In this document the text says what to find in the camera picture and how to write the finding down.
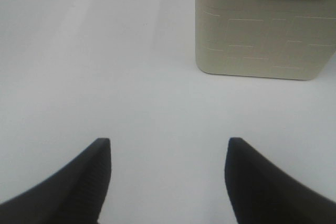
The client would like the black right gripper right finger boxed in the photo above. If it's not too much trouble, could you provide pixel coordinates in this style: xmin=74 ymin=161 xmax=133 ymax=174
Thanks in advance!
xmin=224 ymin=137 xmax=335 ymax=223

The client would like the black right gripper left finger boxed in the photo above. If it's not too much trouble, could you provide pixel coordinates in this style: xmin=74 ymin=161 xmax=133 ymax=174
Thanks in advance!
xmin=1 ymin=138 xmax=111 ymax=223

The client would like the beige plastic basket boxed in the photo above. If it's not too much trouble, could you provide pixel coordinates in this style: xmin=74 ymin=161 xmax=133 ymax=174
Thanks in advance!
xmin=195 ymin=0 xmax=335 ymax=80

